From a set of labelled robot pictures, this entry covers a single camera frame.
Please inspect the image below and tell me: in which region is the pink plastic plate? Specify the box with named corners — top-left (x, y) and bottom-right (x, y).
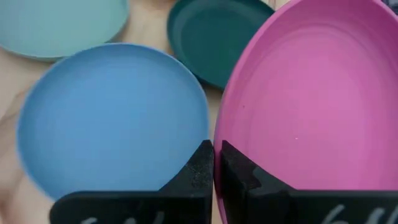
top-left (213, 0), bottom-right (398, 224)

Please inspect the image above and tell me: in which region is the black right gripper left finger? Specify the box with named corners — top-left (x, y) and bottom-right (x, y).
top-left (49, 139), bottom-right (215, 224)

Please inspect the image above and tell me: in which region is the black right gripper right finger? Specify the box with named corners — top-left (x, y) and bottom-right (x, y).
top-left (219, 139), bottom-right (398, 224)

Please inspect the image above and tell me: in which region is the blue plastic plate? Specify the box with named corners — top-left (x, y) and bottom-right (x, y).
top-left (16, 42), bottom-right (210, 201)

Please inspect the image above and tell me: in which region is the dark green plastic plate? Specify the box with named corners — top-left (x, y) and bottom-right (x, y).
top-left (167, 0), bottom-right (275, 91)

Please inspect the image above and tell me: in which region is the light teal plastic plate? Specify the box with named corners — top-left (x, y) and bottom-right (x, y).
top-left (0, 0), bottom-right (131, 60)

